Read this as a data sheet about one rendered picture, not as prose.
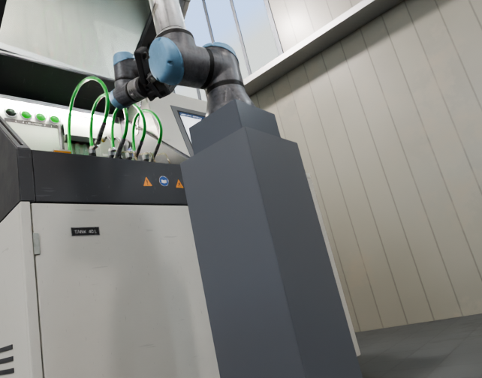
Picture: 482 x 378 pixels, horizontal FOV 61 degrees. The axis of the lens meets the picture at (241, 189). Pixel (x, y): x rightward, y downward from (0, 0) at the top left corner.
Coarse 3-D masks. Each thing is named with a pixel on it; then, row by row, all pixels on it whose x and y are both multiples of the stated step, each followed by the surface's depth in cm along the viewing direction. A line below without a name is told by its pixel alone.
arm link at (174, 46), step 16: (160, 0) 115; (176, 0) 117; (160, 16) 113; (176, 16) 113; (160, 32) 110; (176, 32) 109; (160, 48) 107; (176, 48) 106; (192, 48) 109; (160, 64) 108; (176, 64) 106; (192, 64) 108; (208, 64) 111; (160, 80) 110; (176, 80) 110; (192, 80) 111
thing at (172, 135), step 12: (168, 96) 212; (180, 96) 219; (132, 108) 208; (144, 108) 200; (156, 108) 200; (168, 108) 206; (192, 108) 219; (204, 108) 227; (132, 120) 208; (156, 120) 194; (168, 120) 200; (156, 132) 191; (168, 132) 194; (180, 132) 200; (180, 144) 195; (312, 192) 208; (324, 228) 204; (324, 240) 200; (336, 276) 196; (348, 312) 193; (348, 324) 189
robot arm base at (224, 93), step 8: (224, 80) 113; (232, 80) 114; (208, 88) 115; (216, 88) 113; (224, 88) 112; (232, 88) 113; (240, 88) 114; (208, 96) 116; (216, 96) 112; (224, 96) 111; (232, 96) 112; (240, 96) 112; (248, 96) 115; (208, 104) 114; (216, 104) 111; (224, 104) 109; (208, 112) 112
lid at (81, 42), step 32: (0, 0) 151; (32, 0) 158; (64, 0) 164; (96, 0) 170; (128, 0) 177; (0, 32) 159; (32, 32) 165; (64, 32) 172; (96, 32) 179; (128, 32) 187; (0, 64) 165; (32, 64) 172; (64, 64) 181; (96, 64) 188; (32, 96) 180; (64, 96) 188; (96, 96) 197
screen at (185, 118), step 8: (176, 112) 207; (184, 112) 211; (192, 112) 216; (200, 112) 221; (176, 120) 204; (184, 120) 207; (192, 120) 212; (184, 128) 203; (184, 136) 200; (192, 152) 196
